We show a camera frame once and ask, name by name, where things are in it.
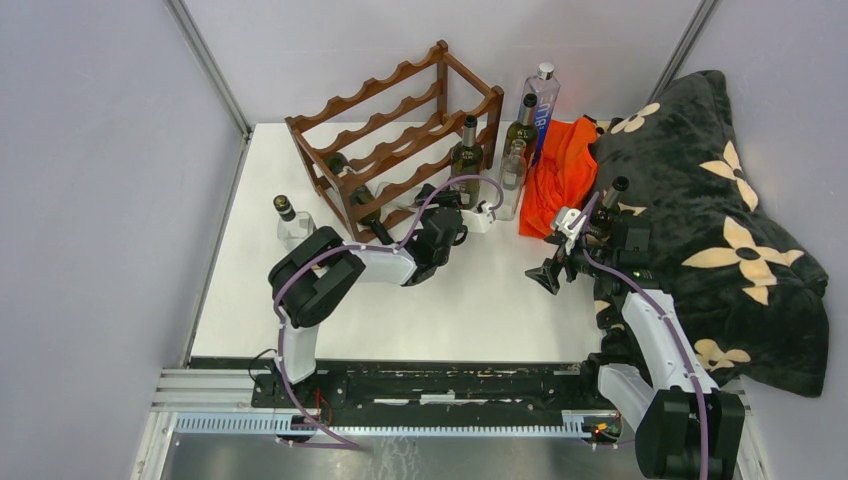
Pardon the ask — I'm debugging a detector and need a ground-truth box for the clear square bottle black cap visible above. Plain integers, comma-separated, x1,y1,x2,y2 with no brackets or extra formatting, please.
273,194,316,252

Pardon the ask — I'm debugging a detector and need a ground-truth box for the dark wine bottle brown label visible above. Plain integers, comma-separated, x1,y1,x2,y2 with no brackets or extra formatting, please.
590,176,629,239

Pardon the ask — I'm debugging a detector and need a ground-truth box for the small clear glass bottle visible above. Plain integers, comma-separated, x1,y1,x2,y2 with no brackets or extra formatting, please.
496,139,527,221

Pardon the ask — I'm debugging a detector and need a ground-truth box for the brown wooden wine rack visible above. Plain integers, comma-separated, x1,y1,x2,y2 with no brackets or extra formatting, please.
285,40,504,242

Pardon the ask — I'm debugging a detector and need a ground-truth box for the blue square glass bottle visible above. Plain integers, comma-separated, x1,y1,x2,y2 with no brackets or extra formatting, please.
523,62,560,166

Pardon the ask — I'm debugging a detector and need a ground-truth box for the right aluminium corner post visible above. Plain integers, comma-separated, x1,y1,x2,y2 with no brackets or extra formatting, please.
648,0,721,102

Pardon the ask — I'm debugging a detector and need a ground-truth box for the dark wine bottle silver neck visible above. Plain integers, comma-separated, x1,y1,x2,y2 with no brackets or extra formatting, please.
503,93,539,164

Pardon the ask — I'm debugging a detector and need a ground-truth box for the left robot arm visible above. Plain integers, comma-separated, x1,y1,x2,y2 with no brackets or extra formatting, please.
268,184,468,408

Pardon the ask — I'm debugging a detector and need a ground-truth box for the tall clear glass bottle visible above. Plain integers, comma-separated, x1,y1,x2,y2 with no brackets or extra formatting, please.
374,180,425,212

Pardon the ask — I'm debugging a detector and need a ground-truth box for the dark green wine bottle labelled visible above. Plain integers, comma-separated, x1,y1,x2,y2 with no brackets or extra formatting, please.
325,152,395,245

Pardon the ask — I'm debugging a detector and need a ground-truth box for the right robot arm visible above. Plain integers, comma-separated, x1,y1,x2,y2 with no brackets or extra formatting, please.
525,207,746,479

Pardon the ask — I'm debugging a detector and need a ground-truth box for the black floral blanket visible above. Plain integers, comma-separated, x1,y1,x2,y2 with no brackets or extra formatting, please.
588,70,829,398

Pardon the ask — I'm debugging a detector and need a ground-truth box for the orange cloth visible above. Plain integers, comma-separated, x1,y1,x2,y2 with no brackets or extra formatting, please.
518,116,598,239

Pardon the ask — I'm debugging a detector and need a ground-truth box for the left aluminium corner post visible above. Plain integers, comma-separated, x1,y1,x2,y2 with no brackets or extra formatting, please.
165,0,253,140

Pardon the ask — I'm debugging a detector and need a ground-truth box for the aluminium corner post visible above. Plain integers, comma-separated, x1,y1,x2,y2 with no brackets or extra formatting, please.
165,0,253,140
648,0,721,102

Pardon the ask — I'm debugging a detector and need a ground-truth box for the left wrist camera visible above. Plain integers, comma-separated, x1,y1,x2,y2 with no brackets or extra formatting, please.
461,201,496,234

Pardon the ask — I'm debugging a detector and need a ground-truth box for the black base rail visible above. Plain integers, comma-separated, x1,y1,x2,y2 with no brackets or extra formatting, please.
247,358,623,443

